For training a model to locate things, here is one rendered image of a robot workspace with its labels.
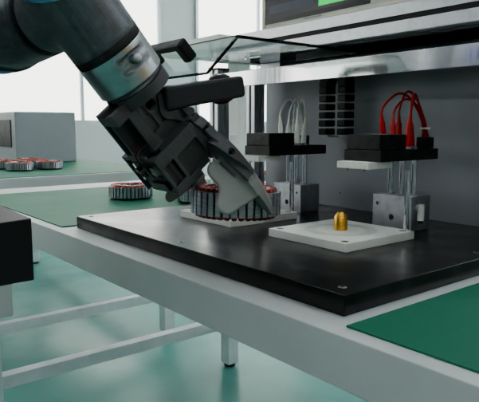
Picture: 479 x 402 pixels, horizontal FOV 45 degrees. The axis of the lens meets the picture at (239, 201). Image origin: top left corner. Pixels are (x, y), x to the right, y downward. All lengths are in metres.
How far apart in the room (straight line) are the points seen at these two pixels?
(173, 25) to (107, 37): 5.76
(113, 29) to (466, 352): 0.42
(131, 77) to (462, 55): 0.46
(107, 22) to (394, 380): 0.41
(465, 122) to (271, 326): 0.56
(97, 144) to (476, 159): 5.04
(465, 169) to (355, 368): 0.56
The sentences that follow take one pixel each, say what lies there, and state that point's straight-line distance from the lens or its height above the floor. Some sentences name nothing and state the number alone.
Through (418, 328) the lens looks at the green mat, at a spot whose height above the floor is 0.75.
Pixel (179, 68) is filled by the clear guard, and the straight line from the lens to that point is 0.91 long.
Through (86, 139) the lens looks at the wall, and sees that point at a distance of 5.77.
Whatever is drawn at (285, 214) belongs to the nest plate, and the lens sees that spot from 1.01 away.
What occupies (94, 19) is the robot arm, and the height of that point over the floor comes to 1.03.
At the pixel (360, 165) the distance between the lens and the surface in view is 0.85.
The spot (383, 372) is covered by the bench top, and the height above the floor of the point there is 0.73.
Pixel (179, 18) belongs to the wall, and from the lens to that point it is 6.39.
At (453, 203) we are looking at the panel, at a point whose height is 0.80.
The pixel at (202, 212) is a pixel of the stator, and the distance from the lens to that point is 0.68.
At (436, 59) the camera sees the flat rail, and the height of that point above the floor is 1.03.
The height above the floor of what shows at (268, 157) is 0.88.
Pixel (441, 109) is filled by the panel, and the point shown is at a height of 0.96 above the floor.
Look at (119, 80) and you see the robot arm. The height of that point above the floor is 0.98.
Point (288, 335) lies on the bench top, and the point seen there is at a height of 0.73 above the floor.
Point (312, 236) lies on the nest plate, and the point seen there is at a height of 0.78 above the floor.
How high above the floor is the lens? 0.93
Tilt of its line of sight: 7 degrees down
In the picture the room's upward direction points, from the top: straight up
